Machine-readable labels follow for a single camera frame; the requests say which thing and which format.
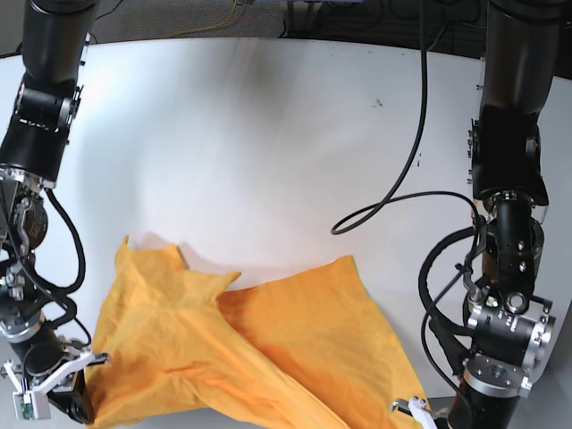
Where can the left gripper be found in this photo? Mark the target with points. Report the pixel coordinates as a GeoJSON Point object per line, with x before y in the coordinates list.
{"type": "Point", "coordinates": [488, 396]}

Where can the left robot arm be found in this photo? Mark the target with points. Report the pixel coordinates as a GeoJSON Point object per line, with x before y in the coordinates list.
{"type": "Point", "coordinates": [505, 327]}

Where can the orange t-shirt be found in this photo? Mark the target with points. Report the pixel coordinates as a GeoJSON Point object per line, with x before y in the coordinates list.
{"type": "Point", "coordinates": [312, 350]}

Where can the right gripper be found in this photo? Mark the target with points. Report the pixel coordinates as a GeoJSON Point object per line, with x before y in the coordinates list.
{"type": "Point", "coordinates": [63, 383]}

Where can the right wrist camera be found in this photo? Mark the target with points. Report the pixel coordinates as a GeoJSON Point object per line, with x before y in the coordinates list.
{"type": "Point", "coordinates": [31, 406]}

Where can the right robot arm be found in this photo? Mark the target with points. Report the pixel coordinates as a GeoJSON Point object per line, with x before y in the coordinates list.
{"type": "Point", "coordinates": [55, 38]}

